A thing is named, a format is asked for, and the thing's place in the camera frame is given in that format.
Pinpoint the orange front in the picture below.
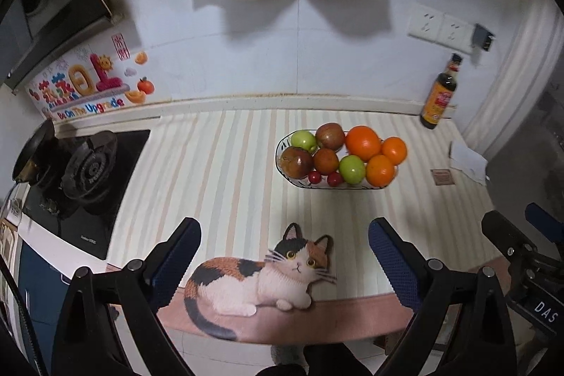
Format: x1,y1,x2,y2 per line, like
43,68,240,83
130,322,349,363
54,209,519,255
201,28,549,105
365,155,396,188

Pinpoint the green apple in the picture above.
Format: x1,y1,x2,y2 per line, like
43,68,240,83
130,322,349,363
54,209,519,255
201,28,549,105
338,155,366,185
290,130,317,155

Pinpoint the cherry tomato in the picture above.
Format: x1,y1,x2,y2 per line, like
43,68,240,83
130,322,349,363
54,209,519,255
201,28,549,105
326,171,344,187
308,171,322,184

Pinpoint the large orange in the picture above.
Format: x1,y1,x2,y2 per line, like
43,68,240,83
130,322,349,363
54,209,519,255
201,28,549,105
345,126,381,162

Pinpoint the brown round fruit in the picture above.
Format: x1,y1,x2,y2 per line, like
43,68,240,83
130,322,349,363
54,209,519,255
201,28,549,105
314,148,339,175

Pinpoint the red yellow apple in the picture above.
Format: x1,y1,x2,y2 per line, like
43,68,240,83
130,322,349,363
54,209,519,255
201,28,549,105
315,122,345,152

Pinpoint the dark red apple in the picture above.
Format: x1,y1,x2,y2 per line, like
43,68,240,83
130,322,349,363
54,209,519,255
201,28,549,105
278,146,314,179

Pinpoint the frosted glass sliding door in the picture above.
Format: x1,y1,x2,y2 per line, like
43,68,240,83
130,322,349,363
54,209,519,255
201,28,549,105
484,5,564,227

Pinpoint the small brown card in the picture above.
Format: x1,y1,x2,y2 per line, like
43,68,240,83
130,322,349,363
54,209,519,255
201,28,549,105
430,169,455,186

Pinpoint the striped cat print table mat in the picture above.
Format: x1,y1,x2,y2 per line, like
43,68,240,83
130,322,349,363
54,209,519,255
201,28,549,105
107,110,509,344

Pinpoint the black gas stove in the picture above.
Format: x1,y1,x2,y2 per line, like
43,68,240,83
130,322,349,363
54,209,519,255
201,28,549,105
23,130,150,260

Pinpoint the dark soy sauce bottle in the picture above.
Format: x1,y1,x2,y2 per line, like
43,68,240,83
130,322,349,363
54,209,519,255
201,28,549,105
420,54,463,130

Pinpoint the small black frying pan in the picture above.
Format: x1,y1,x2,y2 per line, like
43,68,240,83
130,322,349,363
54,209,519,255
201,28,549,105
12,119,55,183

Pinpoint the white floral oval plate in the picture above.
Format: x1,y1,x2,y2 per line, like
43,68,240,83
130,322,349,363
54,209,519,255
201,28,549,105
275,130,386,190

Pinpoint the black plug adapter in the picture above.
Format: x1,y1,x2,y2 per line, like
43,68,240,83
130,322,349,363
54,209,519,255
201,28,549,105
471,23,495,51

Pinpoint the black range hood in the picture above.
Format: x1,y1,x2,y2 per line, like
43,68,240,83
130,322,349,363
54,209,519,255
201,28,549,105
1,0,113,90

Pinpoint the colourful wall sticker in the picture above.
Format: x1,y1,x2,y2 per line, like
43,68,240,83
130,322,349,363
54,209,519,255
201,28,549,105
26,31,169,122

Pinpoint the white wall socket right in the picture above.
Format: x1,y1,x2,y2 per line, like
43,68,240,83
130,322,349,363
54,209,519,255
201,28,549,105
436,14,474,54

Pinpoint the white wall socket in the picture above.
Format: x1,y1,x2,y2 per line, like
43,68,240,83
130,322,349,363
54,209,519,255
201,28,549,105
436,14,474,54
407,3,445,43

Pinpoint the white wall socket left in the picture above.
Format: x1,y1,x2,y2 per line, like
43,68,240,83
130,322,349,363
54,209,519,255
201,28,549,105
407,3,445,43

